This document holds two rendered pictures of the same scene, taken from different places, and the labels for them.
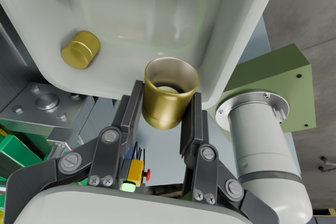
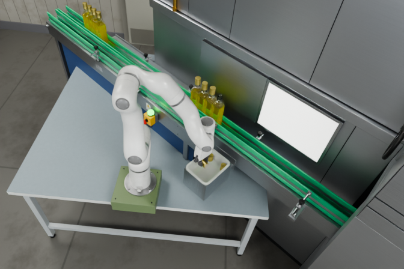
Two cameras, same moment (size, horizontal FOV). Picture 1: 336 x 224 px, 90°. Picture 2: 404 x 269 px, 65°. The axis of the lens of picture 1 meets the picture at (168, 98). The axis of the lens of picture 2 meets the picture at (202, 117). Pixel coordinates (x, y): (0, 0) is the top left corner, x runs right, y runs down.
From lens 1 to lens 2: 1.69 m
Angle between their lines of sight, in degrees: 37
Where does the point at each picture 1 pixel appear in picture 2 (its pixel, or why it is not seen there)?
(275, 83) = (153, 195)
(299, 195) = (143, 167)
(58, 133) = not seen: hidden behind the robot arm
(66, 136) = not seen: hidden behind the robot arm
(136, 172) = (152, 120)
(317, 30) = not seen: outside the picture
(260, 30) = (168, 205)
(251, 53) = (160, 200)
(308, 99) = (134, 202)
